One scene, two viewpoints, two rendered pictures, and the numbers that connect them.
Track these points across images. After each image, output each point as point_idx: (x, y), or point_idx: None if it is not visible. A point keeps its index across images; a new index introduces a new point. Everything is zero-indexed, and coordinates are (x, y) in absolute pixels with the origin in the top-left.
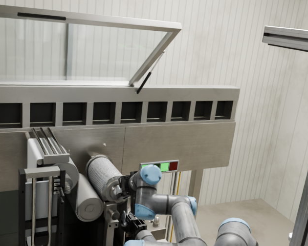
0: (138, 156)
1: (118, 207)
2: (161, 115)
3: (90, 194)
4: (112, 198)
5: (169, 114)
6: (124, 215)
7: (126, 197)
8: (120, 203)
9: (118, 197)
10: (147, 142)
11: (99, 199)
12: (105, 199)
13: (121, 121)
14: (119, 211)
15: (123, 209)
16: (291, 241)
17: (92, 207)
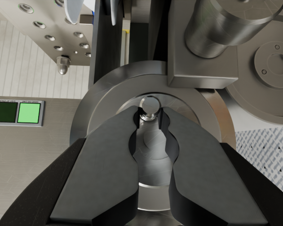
0: (46, 142)
1: (112, 43)
2: None
3: (266, 128)
4: (192, 110)
5: None
6: (113, 0)
7: (134, 135)
8: (135, 68)
9: (263, 187)
10: (23, 175)
11: (247, 109)
12: (210, 99)
13: None
14: (111, 28)
15: (104, 33)
16: None
17: (274, 74)
